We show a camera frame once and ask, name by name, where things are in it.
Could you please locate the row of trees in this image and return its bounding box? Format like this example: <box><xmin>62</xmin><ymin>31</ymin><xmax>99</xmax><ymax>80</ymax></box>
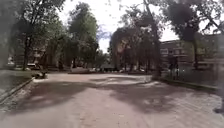
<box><xmin>0</xmin><ymin>0</ymin><xmax>224</xmax><ymax>81</ymax></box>

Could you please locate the pale cracked paved road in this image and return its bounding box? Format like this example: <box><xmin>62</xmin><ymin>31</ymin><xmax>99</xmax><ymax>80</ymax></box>
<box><xmin>0</xmin><ymin>72</ymin><xmax>224</xmax><ymax>128</ymax></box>

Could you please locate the building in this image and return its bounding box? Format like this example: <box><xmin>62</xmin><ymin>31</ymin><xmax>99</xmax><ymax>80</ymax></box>
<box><xmin>159</xmin><ymin>33</ymin><xmax>224</xmax><ymax>73</ymax></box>
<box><xmin>6</xmin><ymin>39</ymin><xmax>61</xmax><ymax>69</ymax></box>

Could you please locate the stone kerb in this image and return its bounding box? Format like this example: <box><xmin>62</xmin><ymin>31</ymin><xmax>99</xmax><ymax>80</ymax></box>
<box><xmin>0</xmin><ymin>77</ymin><xmax>36</xmax><ymax>104</ymax></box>
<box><xmin>158</xmin><ymin>77</ymin><xmax>221</xmax><ymax>92</ymax></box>

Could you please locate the fence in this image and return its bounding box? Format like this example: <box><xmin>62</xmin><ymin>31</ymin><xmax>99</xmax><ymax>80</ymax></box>
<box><xmin>161</xmin><ymin>66</ymin><xmax>224</xmax><ymax>88</ymax></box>

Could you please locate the dry grass verge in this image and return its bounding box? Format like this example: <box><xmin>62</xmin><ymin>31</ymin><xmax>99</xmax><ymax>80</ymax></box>
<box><xmin>0</xmin><ymin>69</ymin><xmax>38</xmax><ymax>98</ymax></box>

